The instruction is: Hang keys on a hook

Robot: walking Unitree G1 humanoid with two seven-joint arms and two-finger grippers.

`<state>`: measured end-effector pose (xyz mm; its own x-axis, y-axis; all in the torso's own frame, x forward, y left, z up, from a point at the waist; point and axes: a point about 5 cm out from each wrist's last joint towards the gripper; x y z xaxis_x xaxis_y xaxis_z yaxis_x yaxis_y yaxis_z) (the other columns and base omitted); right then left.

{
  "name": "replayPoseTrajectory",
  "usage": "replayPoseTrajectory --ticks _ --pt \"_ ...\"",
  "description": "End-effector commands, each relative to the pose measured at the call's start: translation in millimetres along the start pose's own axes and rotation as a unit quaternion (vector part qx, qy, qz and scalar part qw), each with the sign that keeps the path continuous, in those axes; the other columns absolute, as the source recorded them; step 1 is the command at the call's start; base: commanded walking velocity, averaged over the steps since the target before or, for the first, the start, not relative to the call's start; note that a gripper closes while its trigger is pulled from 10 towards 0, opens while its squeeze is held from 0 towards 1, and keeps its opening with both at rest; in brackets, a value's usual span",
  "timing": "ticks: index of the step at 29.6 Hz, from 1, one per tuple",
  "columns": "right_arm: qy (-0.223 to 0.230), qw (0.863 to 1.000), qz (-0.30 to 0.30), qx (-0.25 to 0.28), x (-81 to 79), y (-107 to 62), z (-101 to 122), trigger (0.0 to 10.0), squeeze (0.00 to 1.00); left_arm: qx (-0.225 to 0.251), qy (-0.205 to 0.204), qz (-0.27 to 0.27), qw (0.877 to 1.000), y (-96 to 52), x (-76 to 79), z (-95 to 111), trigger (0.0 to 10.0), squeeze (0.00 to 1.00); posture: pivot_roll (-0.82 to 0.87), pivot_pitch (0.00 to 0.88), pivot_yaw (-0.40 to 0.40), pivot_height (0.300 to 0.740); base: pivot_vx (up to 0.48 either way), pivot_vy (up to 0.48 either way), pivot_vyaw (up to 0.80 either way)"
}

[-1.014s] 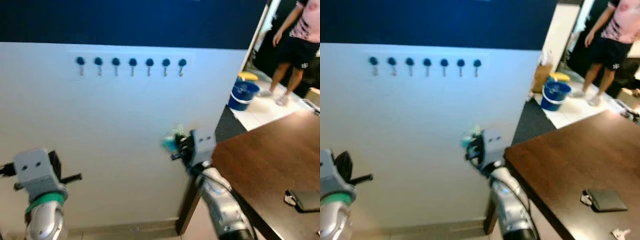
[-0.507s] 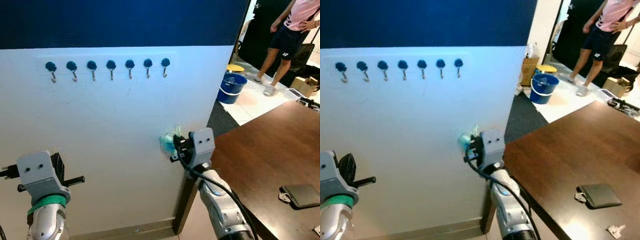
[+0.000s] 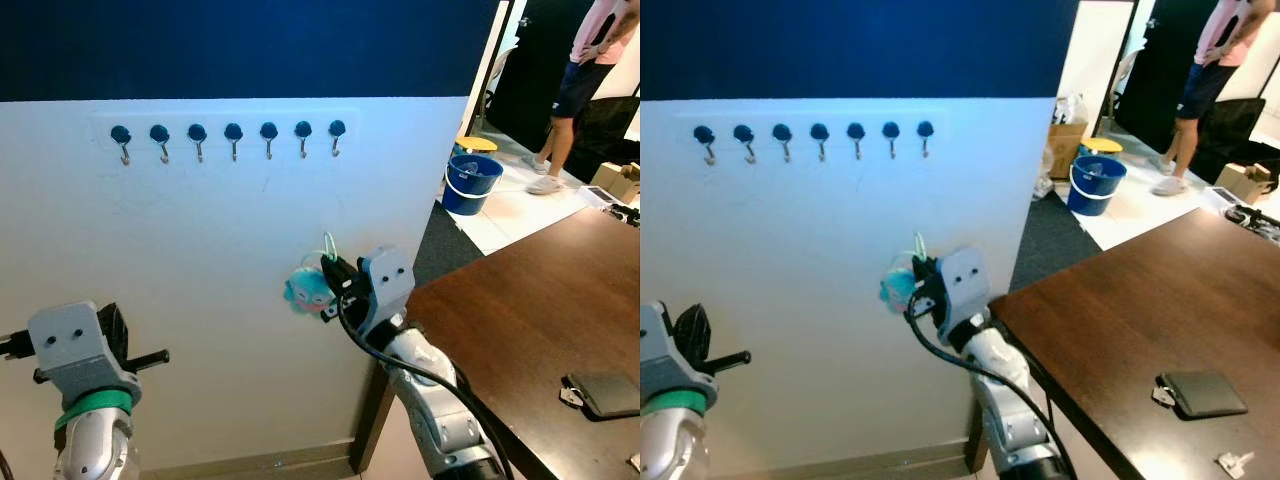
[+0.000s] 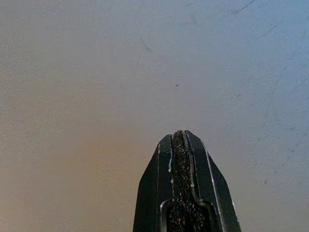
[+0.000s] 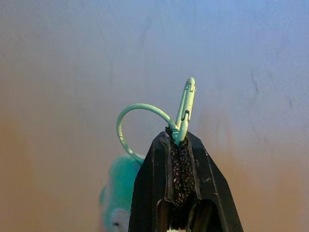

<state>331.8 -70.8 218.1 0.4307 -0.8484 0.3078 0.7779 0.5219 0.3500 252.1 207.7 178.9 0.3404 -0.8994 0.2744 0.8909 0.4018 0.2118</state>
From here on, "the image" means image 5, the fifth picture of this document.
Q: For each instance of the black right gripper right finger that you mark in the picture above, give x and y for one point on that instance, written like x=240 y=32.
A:
x=212 y=188

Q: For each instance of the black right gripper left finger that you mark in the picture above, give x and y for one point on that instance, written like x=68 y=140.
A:
x=150 y=183

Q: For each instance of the teal carabiner clip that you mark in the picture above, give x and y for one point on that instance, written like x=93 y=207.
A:
x=187 y=106

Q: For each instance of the teal plush toy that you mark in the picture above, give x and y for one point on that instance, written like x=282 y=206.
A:
x=119 y=186

